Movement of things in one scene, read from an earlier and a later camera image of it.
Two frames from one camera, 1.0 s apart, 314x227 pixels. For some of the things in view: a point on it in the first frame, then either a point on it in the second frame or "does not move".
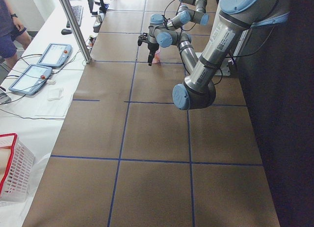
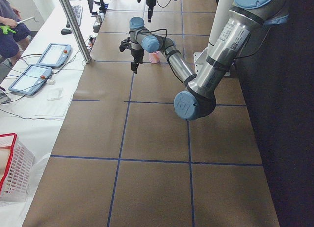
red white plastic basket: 16,168 does not move
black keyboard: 78,11 does not move
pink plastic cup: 157,57 does not move
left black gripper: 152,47 to 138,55
